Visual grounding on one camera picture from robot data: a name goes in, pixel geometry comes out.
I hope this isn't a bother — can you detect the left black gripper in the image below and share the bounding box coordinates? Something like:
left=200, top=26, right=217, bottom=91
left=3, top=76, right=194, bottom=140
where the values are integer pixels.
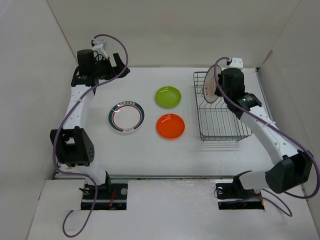
left=92, top=53, right=129, bottom=81

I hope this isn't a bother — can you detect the orange sunburst white plate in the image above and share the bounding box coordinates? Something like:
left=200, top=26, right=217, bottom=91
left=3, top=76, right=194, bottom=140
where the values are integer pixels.
left=203, top=64, right=222, bottom=104

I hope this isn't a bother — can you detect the green rimmed white plate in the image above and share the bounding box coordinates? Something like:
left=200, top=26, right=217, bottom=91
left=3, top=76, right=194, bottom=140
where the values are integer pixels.
left=108, top=101, right=145, bottom=134

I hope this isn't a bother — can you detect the lime green plate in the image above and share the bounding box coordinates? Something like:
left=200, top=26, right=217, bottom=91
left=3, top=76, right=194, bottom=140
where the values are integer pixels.
left=155, top=86, right=182, bottom=109

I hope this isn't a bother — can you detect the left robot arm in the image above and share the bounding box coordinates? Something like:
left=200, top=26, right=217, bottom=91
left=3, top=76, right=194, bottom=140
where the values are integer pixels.
left=50, top=48, right=130, bottom=199

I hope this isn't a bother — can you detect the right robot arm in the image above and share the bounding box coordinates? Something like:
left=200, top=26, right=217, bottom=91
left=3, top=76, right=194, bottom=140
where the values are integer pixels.
left=214, top=68, right=317, bottom=197

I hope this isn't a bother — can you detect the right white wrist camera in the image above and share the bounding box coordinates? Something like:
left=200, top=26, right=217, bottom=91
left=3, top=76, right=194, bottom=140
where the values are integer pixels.
left=226, top=57, right=244, bottom=70

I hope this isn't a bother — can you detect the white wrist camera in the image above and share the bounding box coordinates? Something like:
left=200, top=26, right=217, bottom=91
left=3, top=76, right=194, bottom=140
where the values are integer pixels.
left=226, top=57, right=244, bottom=70
left=91, top=40, right=109, bottom=62

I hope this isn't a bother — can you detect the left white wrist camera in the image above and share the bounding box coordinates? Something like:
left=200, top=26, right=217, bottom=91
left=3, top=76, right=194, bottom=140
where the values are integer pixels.
left=91, top=40, right=109, bottom=62

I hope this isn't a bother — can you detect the black wire dish rack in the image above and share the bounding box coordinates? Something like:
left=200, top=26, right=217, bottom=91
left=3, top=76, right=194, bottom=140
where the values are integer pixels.
left=193, top=71, right=252, bottom=142

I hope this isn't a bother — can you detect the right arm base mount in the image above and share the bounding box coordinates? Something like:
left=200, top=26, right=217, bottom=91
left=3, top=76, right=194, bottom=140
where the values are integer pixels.
left=214, top=179, right=265, bottom=210

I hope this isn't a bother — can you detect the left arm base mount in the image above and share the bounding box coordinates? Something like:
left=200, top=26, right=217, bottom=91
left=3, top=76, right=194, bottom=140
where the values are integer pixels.
left=79, top=183, right=128, bottom=211

